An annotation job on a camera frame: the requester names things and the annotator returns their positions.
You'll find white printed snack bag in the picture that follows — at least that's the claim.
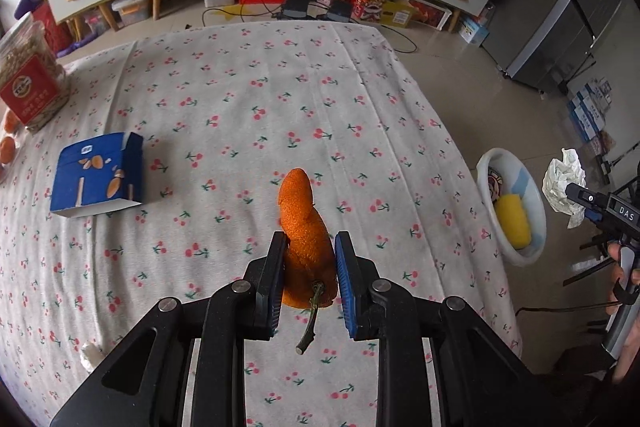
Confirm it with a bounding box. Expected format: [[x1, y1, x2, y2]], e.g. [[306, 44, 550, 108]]
[[486, 167, 506, 202]]

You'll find colourful cardboard box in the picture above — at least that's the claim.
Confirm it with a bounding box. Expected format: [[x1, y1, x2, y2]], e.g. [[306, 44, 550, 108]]
[[347, 0, 418, 30]]

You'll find blue snack box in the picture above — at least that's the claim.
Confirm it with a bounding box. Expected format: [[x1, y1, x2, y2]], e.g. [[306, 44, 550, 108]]
[[50, 132, 146, 219]]

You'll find white tissue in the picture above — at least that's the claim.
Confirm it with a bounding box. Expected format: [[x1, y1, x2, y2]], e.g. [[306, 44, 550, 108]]
[[542, 148, 587, 230]]

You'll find person's right hand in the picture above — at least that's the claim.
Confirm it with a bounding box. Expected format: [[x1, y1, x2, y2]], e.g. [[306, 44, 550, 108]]
[[605, 242, 640, 383]]

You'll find cherry print tablecloth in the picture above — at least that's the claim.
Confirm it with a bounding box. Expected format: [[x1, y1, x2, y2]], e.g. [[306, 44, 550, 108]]
[[0, 21, 523, 427]]

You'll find orange toy pepper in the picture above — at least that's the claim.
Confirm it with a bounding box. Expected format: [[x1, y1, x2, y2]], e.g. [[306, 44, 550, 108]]
[[279, 168, 337, 355]]

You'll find stack of blue white cartons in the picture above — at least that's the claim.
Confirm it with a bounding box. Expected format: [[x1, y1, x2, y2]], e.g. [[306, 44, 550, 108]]
[[567, 77, 613, 142]]

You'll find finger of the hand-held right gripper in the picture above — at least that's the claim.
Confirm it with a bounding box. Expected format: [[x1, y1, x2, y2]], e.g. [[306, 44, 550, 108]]
[[565, 183, 607, 221]]

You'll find red printed box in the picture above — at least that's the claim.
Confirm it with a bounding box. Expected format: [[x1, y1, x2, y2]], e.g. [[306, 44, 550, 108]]
[[402, 0, 453, 32]]

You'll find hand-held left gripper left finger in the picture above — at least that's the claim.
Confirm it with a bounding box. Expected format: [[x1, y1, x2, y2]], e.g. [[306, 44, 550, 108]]
[[50, 232, 289, 427]]

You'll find red bag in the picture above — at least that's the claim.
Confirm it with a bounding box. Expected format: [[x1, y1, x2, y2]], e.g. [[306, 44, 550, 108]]
[[32, 2, 76, 58]]

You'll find blue white box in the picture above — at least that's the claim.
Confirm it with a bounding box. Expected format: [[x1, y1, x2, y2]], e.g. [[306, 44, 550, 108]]
[[459, 14, 491, 46]]

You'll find small white tissue scrap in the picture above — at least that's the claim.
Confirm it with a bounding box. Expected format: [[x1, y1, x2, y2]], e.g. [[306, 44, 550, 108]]
[[80, 341, 103, 370]]

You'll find clear jar with red label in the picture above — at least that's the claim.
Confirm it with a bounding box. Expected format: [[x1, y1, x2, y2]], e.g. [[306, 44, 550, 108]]
[[0, 14, 71, 135]]

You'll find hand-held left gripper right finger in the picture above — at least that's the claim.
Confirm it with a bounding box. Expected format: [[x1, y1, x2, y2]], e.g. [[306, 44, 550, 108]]
[[334, 231, 576, 427]]

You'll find grey refrigerator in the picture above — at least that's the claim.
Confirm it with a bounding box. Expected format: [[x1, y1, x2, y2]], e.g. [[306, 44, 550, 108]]
[[480, 0, 636, 95]]

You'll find white plastic basin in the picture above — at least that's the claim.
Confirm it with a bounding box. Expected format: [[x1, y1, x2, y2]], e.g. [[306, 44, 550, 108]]
[[475, 148, 547, 268]]

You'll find yellow sponge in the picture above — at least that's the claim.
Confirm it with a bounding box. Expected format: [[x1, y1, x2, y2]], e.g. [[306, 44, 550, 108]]
[[495, 193, 532, 250]]

